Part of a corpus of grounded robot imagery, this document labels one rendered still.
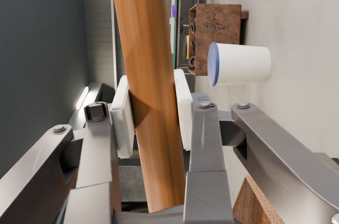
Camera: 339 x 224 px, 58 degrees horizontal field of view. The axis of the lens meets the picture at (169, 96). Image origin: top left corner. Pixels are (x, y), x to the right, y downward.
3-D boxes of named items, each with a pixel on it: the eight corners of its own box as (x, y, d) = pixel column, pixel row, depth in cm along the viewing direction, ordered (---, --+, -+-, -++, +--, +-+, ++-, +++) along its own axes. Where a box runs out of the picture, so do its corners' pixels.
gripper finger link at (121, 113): (131, 158, 17) (118, 160, 17) (137, 111, 23) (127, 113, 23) (123, 107, 16) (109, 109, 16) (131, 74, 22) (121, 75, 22)
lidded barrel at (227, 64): (258, 41, 384) (208, 41, 380) (274, 44, 333) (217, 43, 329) (255, 82, 396) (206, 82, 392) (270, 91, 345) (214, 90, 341)
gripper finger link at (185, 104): (178, 101, 16) (192, 99, 16) (172, 69, 23) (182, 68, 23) (183, 152, 17) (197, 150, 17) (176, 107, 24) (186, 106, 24)
